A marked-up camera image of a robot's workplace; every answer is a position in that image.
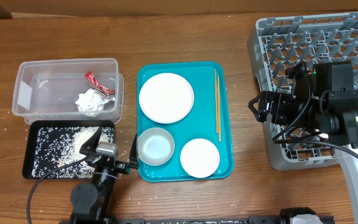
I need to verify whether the wooden chopstick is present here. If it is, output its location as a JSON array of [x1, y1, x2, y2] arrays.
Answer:
[[214, 69, 219, 134], [217, 75, 221, 142]]

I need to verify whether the clear plastic bin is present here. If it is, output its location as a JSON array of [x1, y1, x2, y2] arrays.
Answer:
[[12, 58, 124, 124]]

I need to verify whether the white bowl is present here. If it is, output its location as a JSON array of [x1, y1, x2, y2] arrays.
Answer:
[[180, 138, 220, 179]]

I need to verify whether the grey dish rack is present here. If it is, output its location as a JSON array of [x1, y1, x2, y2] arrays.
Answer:
[[248, 12, 358, 170]]

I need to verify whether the black tray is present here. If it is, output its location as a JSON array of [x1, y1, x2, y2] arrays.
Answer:
[[22, 120, 114, 179]]

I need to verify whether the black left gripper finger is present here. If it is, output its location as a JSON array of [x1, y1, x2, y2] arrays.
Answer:
[[80, 127, 103, 156], [129, 134, 139, 169]]

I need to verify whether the teal plastic tray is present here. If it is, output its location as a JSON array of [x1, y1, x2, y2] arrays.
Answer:
[[137, 61, 234, 182]]

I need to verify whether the white tissue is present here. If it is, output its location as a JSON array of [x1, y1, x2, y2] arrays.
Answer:
[[75, 88, 115, 117]]

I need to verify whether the red snack wrapper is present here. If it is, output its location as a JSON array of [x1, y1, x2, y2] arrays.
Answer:
[[85, 72, 115, 98]]

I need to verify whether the grey bowl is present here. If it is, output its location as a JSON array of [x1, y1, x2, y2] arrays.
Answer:
[[137, 128, 175, 166]]

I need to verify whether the large white plate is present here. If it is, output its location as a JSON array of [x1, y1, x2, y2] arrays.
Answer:
[[139, 73, 195, 124]]

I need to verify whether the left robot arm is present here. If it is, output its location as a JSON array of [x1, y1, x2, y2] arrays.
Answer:
[[70, 128, 139, 223]]

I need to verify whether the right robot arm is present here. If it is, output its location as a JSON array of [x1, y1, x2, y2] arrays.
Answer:
[[249, 61, 358, 223]]

